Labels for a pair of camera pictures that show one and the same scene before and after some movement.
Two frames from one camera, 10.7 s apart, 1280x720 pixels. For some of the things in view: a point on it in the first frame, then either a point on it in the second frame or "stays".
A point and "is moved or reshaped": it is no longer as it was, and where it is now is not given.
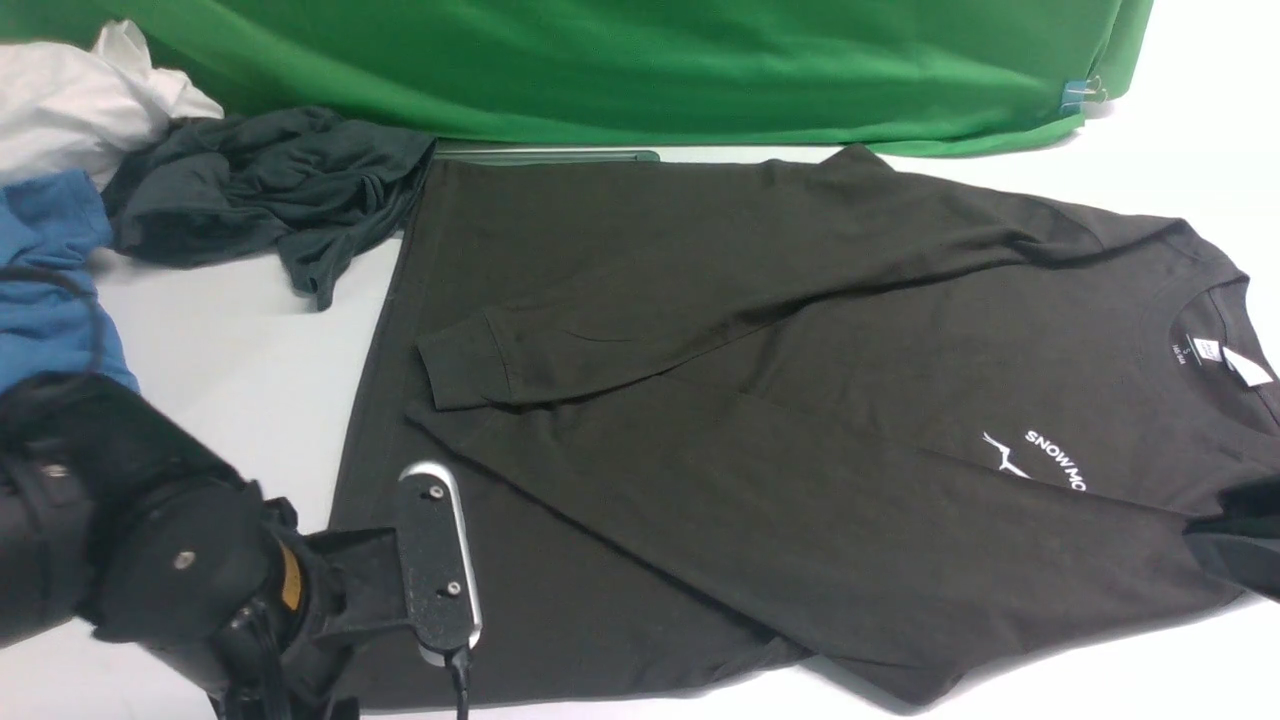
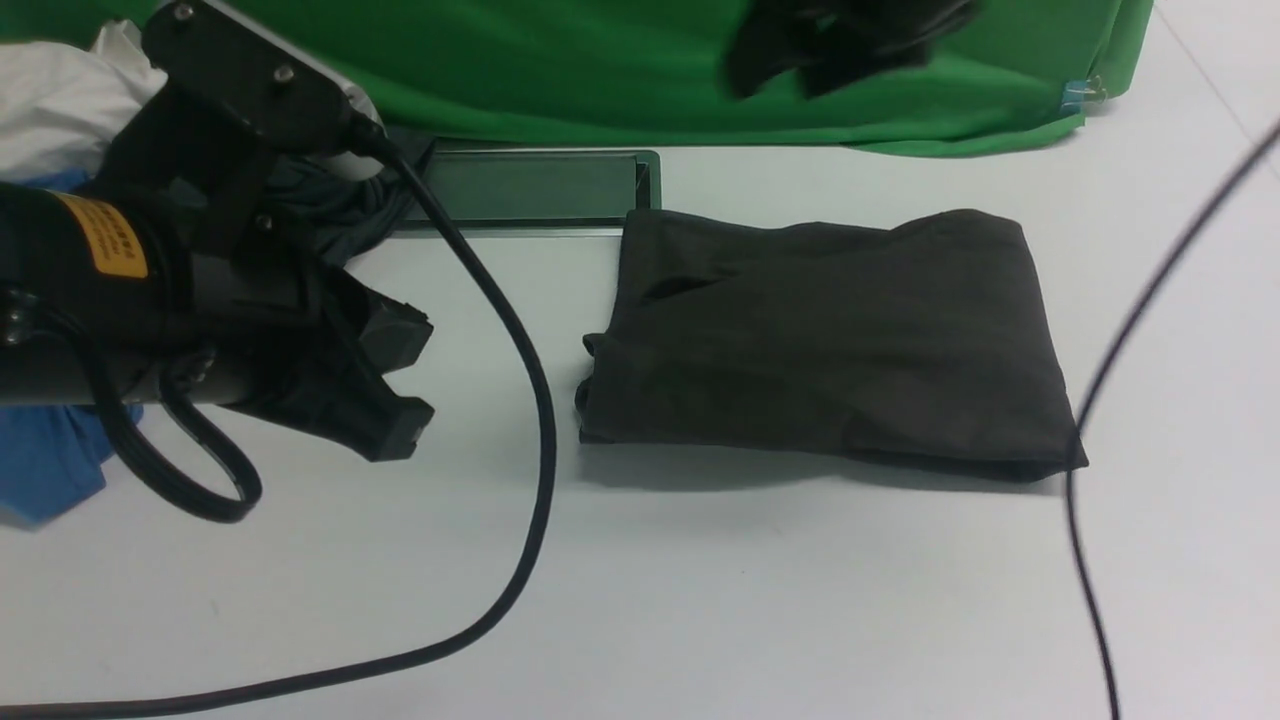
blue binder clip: [1079, 92] stays
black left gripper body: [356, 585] -> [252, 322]
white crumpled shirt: [65, 107] stays
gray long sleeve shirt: [727, 418] is moved or reshaped
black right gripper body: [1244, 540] -> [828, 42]
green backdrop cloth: [871, 75] stays
